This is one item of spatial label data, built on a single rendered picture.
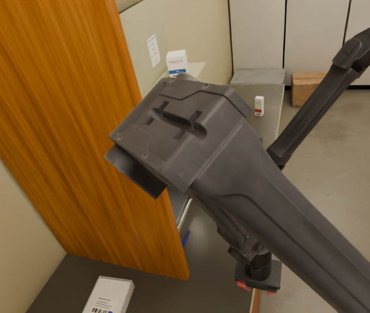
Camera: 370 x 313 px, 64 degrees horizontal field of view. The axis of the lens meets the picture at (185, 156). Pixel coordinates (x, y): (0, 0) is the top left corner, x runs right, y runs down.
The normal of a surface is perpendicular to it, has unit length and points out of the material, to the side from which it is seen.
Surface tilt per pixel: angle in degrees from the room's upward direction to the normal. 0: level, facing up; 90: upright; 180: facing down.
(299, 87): 88
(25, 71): 90
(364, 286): 60
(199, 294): 0
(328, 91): 56
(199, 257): 0
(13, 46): 90
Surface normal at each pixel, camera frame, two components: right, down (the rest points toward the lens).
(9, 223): 0.94, 0.07
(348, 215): -0.16, -0.78
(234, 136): 0.29, 0.05
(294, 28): -0.31, 0.62
